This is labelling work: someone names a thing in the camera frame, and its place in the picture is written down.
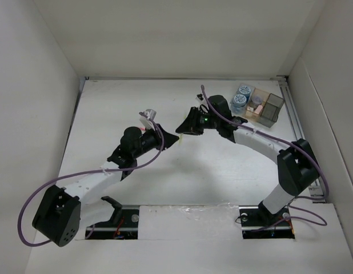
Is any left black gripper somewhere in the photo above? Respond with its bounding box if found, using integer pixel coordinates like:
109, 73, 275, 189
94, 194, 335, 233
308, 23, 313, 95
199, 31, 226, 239
133, 123, 178, 159

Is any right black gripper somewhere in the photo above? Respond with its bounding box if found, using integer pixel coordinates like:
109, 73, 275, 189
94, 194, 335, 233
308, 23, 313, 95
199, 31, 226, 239
175, 107, 220, 136

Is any blue tape roll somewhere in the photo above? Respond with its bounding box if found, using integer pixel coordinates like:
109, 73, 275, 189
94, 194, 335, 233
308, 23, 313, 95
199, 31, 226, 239
238, 85, 252, 97
231, 94, 247, 107

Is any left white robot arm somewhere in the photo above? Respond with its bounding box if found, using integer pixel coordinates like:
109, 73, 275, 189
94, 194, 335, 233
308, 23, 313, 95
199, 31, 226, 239
32, 124, 179, 247

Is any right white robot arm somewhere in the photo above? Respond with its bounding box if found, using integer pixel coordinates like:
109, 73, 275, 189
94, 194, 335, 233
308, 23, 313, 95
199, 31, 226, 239
175, 95, 319, 225

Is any clear plastic container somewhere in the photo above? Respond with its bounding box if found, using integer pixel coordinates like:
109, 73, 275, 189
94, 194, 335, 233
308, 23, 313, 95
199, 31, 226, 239
230, 84, 255, 114

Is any grey plastic container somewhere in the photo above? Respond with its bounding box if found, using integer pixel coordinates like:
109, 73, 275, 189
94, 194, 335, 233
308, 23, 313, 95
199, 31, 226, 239
258, 94, 284, 128

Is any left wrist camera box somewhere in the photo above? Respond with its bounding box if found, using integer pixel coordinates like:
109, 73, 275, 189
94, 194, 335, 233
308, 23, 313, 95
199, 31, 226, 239
139, 108, 157, 130

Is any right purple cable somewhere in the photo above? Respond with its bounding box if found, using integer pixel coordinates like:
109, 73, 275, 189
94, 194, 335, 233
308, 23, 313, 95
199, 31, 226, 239
199, 84, 328, 232

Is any purple cable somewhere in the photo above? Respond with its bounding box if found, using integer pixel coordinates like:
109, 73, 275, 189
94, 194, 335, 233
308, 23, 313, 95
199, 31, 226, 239
199, 84, 328, 232
17, 112, 166, 247

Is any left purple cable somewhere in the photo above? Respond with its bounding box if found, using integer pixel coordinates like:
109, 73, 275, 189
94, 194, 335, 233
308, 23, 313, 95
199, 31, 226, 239
17, 112, 166, 247

